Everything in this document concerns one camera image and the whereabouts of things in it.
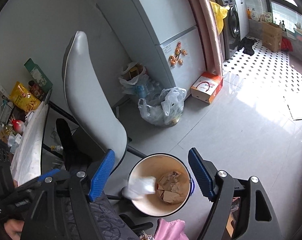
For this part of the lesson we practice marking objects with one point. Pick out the grey dining chair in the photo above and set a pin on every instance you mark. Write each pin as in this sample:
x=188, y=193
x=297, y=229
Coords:
x=87, y=102

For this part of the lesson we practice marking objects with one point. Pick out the yellow cloth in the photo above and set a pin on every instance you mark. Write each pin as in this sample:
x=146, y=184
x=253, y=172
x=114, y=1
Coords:
x=220, y=13

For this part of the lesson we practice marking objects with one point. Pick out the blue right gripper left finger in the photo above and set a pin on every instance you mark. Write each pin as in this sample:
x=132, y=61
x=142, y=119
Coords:
x=99, y=172

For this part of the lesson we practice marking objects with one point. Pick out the light blue tissue pack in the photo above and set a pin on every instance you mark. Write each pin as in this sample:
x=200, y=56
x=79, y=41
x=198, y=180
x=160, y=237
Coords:
x=14, y=142

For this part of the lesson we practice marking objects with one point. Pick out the clear plastic trash bag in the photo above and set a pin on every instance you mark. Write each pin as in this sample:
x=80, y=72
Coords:
x=166, y=109

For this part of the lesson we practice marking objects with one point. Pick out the green tall carton box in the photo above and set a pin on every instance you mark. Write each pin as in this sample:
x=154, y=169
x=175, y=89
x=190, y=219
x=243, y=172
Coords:
x=38, y=75

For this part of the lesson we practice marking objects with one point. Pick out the person's left hand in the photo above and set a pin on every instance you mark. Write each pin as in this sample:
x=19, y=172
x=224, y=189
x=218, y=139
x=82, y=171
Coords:
x=14, y=228

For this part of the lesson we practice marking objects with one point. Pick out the light blue refrigerator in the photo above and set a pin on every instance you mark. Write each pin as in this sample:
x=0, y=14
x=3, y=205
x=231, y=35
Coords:
x=161, y=35

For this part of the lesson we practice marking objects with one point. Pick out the yellow snack bag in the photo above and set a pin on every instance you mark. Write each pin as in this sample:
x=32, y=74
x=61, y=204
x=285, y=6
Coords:
x=23, y=99

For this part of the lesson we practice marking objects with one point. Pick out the white tissue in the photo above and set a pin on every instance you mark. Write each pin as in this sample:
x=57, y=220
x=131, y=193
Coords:
x=139, y=187

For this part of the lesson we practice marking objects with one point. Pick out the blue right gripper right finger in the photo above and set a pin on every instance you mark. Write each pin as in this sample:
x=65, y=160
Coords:
x=204, y=172

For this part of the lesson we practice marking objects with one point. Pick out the pack of water bottles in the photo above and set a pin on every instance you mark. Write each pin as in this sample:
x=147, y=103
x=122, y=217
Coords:
x=136, y=83

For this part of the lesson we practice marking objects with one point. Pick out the white orange cardboard box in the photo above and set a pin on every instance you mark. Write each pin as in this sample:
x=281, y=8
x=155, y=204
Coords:
x=207, y=87

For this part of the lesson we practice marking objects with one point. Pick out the black washing machine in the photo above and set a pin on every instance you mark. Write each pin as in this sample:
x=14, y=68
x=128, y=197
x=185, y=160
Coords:
x=231, y=29

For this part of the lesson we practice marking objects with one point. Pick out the grey patterned trousers leg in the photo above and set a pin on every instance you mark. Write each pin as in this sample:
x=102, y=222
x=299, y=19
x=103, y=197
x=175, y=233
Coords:
x=111, y=225

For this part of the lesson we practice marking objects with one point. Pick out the cream round trash bin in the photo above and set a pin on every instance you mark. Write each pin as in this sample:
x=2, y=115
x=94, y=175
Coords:
x=174, y=184

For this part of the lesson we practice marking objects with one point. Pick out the brown cardboard boxes stack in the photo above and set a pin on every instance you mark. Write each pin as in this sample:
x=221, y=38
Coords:
x=271, y=36

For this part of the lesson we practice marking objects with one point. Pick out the white patterned tablecloth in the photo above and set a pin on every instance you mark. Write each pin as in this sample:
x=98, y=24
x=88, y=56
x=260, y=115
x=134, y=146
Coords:
x=26, y=163

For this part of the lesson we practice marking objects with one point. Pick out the black clothes on floor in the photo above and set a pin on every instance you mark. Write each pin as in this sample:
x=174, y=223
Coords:
x=246, y=45

